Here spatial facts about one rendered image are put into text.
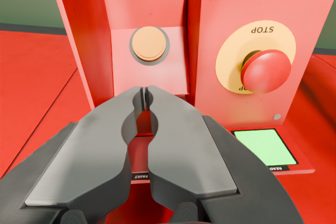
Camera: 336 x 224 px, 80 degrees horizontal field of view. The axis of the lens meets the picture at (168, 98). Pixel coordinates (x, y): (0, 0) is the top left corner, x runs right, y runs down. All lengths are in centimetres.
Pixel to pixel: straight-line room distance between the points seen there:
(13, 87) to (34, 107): 11
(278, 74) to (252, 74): 2
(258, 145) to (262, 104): 4
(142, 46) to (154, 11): 4
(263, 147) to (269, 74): 9
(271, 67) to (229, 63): 4
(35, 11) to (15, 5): 7
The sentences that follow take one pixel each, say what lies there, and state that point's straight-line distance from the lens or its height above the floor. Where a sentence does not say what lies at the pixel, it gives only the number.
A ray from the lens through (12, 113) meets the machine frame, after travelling 55.
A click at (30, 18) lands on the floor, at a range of 112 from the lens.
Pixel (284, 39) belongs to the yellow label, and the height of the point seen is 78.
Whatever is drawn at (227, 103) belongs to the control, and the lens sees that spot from 22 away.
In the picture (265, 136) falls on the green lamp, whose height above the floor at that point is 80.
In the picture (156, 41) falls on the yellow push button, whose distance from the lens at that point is 23.
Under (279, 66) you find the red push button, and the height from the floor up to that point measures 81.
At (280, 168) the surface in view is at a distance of 23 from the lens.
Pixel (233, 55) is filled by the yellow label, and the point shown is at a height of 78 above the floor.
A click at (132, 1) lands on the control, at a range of 25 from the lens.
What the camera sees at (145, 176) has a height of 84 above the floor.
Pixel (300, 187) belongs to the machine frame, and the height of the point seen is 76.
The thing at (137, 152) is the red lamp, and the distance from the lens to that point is 22.
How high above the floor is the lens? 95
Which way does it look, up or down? 54 degrees down
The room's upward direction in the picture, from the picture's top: 175 degrees clockwise
